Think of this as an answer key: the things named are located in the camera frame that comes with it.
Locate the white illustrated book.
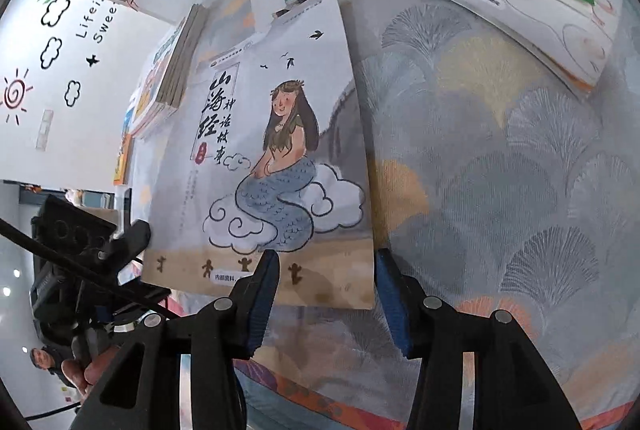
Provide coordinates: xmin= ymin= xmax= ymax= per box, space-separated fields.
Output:
xmin=450 ymin=0 xmax=623 ymax=95

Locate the stack of books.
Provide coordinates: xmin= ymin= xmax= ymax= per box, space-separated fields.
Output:
xmin=129 ymin=4 xmax=209 ymax=138

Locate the ginkgo pattern tablecloth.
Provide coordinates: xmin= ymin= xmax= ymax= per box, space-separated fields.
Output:
xmin=239 ymin=0 xmax=639 ymax=429

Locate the person's left hand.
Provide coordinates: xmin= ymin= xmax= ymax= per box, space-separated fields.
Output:
xmin=61 ymin=339 xmax=119 ymax=401

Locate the orange children's book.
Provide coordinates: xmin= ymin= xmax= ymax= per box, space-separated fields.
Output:
xmin=113 ymin=98 xmax=134 ymax=186

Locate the mermaid cover white book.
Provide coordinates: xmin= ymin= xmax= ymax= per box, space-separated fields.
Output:
xmin=142 ymin=0 xmax=374 ymax=310

